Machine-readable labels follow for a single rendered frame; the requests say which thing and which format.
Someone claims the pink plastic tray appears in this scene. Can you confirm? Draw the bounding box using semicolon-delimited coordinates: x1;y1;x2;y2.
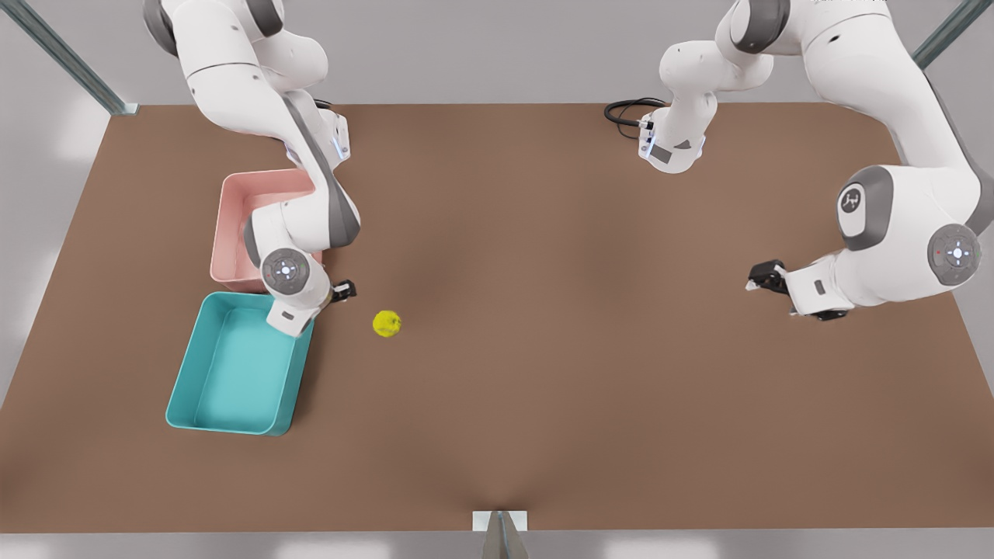
210;169;324;294

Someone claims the teal plastic tray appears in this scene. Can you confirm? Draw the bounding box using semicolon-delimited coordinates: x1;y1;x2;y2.
165;291;315;437

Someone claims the silver frame post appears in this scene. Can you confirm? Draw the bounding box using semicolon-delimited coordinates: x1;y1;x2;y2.
472;510;530;559
912;0;994;71
0;0;139;116

